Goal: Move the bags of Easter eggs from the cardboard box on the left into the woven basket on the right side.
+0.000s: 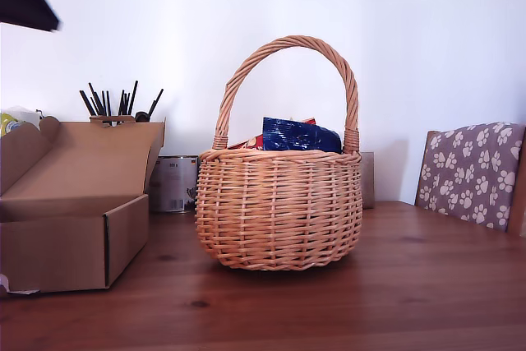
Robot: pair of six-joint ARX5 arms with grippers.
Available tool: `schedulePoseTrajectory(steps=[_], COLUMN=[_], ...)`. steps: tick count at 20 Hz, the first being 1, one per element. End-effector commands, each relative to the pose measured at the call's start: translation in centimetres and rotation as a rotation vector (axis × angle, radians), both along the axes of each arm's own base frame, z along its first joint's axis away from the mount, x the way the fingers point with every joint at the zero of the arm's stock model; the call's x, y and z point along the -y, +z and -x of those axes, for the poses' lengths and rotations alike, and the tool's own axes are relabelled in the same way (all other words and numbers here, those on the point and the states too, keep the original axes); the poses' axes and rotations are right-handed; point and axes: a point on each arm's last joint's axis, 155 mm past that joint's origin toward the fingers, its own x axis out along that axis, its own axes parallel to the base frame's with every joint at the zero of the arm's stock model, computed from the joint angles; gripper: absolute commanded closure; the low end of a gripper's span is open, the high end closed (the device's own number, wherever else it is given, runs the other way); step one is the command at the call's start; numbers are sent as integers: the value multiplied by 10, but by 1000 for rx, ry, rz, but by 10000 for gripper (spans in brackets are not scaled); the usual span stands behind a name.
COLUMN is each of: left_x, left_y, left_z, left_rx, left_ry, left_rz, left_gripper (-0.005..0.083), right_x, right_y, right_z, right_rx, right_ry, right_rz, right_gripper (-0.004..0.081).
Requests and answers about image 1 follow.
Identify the red egg bag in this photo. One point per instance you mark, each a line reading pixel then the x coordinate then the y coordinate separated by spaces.
pixel 255 143

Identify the blue Terry's egg bag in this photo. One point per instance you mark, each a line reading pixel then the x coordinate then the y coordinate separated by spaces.
pixel 300 137

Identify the cardboard stick holder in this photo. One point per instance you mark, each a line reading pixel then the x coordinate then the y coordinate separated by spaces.
pixel 115 119

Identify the brown cardboard box with lid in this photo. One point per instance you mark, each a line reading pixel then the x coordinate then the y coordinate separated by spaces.
pixel 61 252

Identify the grey box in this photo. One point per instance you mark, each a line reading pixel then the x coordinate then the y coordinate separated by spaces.
pixel 367 178

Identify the thin black stick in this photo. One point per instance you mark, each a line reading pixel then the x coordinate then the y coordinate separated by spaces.
pixel 121 102
pixel 96 98
pixel 109 102
pixel 133 98
pixel 156 102
pixel 89 104

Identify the yellow-green white package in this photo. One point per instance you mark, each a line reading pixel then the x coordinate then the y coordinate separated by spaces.
pixel 10 125

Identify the small black knob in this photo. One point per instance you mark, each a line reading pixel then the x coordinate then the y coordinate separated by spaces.
pixel 142 116

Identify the tin can with paper label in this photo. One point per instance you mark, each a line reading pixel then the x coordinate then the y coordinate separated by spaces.
pixel 176 186

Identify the white paper scrap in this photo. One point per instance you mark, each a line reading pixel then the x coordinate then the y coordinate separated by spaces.
pixel 20 293

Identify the paw print chair cover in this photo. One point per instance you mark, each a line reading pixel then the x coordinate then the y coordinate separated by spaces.
pixel 472 170

